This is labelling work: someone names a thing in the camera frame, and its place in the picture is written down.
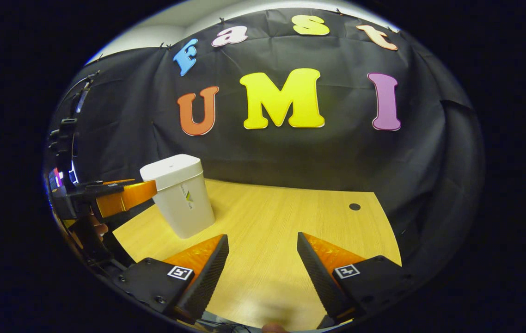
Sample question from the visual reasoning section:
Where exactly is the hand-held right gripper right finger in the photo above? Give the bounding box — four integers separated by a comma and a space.
297, 233, 424, 324

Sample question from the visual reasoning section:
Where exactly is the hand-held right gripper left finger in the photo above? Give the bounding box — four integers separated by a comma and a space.
114, 234, 230, 325

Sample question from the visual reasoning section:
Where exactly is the white desktop garbage bin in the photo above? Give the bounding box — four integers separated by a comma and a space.
140, 154, 216, 240

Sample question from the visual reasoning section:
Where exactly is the wooden desktop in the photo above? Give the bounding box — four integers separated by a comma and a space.
113, 178, 402, 331

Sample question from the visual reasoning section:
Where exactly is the computer monitor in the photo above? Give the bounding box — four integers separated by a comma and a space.
49, 161, 80, 191

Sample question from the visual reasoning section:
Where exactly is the black tripod stand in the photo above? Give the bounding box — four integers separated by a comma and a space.
48, 70, 101, 185

